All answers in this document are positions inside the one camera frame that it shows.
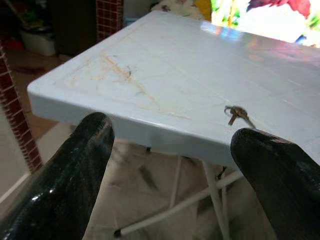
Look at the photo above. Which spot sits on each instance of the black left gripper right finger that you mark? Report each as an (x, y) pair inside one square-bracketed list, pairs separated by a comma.
[(282, 180)]

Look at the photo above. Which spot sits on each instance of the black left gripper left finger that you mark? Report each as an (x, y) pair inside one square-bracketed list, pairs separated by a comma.
[(62, 180)]

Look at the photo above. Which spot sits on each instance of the beige cloth with dark marks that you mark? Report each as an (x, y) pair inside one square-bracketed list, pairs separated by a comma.
[(140, 200)]

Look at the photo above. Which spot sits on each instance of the red brick tiled pillar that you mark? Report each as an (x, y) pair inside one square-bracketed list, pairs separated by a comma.
[(15, 112), (110, 17)]

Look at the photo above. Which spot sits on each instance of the white plastic bin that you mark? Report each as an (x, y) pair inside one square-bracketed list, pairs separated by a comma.
[(37, 42)]

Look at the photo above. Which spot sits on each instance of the white plastic folding table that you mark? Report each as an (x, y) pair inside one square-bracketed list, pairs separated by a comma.
[(175, 75)]

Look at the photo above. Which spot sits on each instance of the dark wooden cabinet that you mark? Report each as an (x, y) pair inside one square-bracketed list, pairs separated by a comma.
[(75, 25)]

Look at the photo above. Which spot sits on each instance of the colourful printed curtain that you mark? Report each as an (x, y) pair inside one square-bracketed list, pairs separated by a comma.
[(275, 20)]

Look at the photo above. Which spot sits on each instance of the floral patterned cloth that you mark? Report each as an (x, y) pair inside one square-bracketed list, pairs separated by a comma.
[(175, 7)]

